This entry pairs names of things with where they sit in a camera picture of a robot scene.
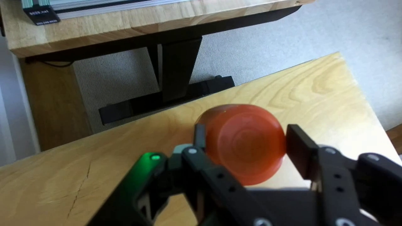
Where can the orange plastic cup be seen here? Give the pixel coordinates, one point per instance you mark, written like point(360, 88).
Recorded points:
point(247, 140)

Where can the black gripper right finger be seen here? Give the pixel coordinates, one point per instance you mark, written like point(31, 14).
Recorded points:
point(351, 193)

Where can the black device on desk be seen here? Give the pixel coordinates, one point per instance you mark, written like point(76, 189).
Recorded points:
point(42, 15)

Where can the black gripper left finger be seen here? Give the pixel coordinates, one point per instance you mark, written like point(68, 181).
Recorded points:
point(213, 194)

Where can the wooden desk with black legs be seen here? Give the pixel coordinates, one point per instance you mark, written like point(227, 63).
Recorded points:
point(54, 98)

